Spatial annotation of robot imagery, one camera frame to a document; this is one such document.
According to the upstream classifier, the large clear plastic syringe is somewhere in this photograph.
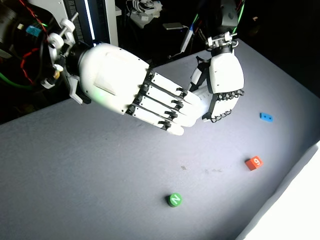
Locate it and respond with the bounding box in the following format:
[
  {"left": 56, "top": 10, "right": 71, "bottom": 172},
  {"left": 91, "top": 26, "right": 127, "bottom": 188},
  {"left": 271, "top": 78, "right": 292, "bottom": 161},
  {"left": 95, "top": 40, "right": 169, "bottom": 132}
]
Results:
[{"left": 193, "top": 86, "right": 213, "bottom": 115}]

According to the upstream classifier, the pile of white plastic parts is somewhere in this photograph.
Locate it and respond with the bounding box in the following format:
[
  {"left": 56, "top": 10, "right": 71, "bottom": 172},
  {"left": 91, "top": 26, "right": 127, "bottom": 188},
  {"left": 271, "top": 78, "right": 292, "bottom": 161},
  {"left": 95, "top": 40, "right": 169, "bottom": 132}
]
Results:
[{"left": 126, "top": 0, "right": 164, "bottom": 29}]

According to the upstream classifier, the grey flat power adapter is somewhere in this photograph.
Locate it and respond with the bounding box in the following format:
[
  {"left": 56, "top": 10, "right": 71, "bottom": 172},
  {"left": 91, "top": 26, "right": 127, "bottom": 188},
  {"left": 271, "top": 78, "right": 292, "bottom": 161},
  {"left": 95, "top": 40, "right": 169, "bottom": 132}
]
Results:
[{"left": 162, "top": 22, "right": 186, "bottom": 32}]

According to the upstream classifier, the white stick adapter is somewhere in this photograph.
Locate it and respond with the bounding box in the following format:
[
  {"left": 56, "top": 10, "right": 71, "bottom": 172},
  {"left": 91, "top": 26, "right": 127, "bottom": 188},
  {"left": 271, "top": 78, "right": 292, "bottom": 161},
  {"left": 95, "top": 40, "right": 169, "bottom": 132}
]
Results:
[{"left": 179, "top": 27, "right": 195, "bottom": 54}]

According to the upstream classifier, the blue connector block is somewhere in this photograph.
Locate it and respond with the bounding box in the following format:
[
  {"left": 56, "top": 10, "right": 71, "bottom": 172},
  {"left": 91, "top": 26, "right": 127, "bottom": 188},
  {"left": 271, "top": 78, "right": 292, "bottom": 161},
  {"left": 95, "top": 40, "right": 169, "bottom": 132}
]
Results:
[{"left": 24, "top": 24, "right": 43, "bottom": 38}]

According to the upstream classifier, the grey table cloth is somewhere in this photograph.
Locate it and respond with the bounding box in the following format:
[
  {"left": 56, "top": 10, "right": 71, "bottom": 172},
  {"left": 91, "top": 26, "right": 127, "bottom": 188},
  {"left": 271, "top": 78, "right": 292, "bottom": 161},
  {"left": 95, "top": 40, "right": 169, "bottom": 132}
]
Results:
[{"left": 0, "top": 37, "right": 320, "bottom": 240}]

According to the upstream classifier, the green cylinder with letter N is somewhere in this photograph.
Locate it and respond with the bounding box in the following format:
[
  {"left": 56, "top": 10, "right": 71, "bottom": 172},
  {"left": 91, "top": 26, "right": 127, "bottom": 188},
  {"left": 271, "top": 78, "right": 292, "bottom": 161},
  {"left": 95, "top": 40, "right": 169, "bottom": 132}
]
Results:
[{"left": 165, "top": 192, "right": 184, "bottom": 208}]

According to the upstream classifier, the blue block with two holes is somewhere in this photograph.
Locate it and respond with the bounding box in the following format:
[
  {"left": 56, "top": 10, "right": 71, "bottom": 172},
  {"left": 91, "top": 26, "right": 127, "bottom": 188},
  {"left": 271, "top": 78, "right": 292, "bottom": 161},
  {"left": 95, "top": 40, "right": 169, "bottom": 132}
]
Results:
[{"left": 259, "top": 112, "right": 274, "bottom": 123}]

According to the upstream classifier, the red block with digit nine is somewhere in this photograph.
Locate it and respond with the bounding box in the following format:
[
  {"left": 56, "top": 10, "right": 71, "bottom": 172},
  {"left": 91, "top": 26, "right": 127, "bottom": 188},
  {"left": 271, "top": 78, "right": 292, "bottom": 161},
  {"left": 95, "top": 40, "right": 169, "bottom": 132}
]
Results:
[{"left": 244, "top": 155, "right": 264, "bottom": 172}]

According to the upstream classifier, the white and black upright post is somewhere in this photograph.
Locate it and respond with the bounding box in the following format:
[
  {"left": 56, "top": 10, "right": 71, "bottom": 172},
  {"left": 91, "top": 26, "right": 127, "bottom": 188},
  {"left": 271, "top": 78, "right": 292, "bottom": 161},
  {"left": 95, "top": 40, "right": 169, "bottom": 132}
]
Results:
[{"left": 62, "top": 0, "right": 120, "bottom": 48}]

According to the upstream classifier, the red twisted cable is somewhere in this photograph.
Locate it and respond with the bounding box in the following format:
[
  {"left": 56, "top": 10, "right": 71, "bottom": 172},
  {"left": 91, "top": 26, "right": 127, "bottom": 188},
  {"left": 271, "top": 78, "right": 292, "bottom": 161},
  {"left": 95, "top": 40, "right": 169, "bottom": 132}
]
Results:
[{"left": 18, "top": 0, "right": 50, "bottom": 86}]

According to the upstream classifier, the green cable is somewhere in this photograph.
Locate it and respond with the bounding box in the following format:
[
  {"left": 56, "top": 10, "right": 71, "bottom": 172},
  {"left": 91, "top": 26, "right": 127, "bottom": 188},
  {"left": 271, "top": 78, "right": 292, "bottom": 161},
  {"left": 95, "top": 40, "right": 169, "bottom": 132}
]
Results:
[
  {"left": 231, "top": 0, "right": 246, "bottom": 36},
  {"left": 0, "top": 71, "right": 35, "bottom": 90}
]

